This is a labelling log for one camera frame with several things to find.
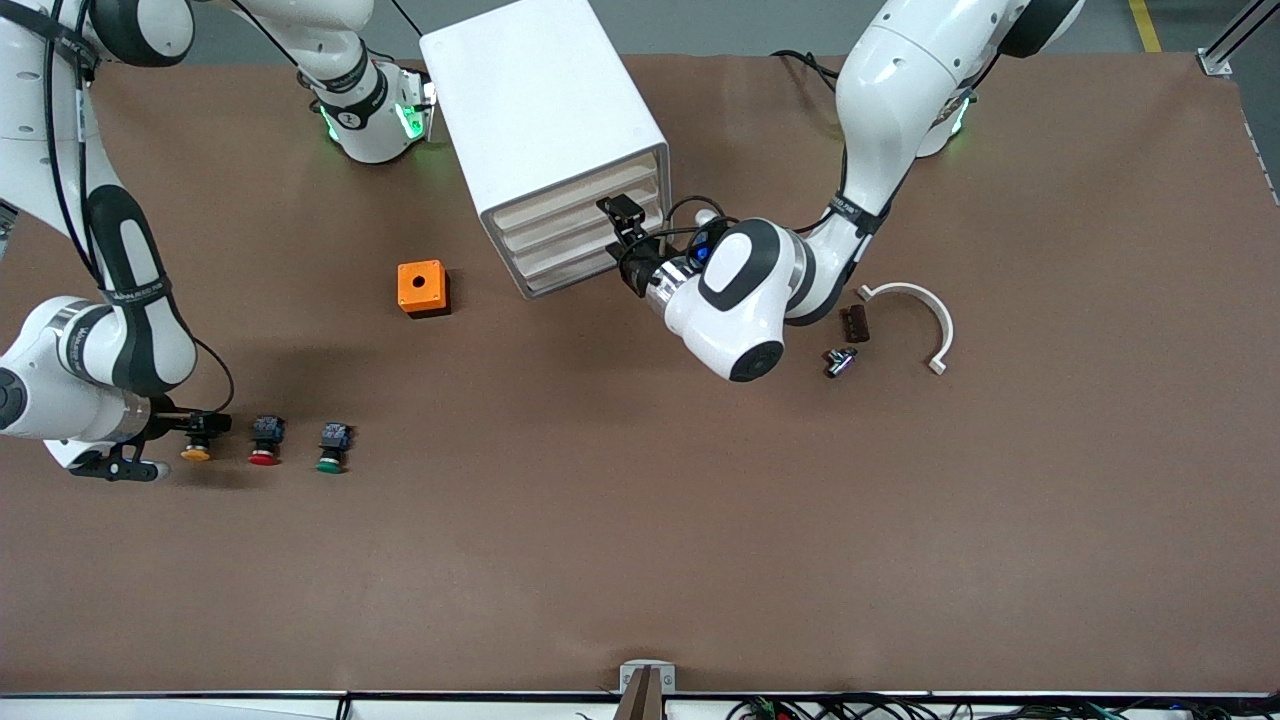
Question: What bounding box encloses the black cable at arm base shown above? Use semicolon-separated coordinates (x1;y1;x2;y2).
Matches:
770;48;846;96

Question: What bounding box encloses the white curved plastic bracket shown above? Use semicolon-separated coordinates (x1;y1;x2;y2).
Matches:
857;283;955;376

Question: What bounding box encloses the orange button enclosure box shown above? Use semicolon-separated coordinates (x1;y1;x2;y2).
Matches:
397;260;451;319

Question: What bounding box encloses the red mushroom push button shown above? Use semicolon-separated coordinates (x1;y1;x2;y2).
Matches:
248;415;287;467

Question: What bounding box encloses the grey metal table bracket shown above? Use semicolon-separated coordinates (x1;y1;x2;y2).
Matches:
620;660;677;695

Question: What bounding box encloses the cable bundle below table edge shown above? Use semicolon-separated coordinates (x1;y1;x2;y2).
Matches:
725;693;1280;720

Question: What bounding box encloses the aluminium frame profile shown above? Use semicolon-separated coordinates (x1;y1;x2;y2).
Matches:
1200;0;1280;77

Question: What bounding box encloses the green mushroom push button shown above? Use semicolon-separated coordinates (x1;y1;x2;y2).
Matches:
315;421;354;474

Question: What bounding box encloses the brown camera mount post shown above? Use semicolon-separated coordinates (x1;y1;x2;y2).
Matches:
612;668;666;720

